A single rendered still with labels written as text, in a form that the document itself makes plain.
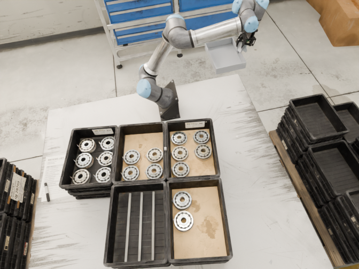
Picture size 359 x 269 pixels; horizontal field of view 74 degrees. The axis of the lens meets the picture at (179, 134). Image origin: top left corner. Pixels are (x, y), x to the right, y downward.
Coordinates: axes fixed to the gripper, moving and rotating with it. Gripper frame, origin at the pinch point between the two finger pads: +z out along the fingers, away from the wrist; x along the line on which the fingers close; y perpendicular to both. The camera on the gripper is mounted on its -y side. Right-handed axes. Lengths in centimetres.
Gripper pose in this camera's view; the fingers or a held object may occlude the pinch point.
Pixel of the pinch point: (238, 50)
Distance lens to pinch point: 175.6
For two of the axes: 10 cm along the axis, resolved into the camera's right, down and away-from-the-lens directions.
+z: -1.7, 5.8, 7.9
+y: 2.6, 8.0, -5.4
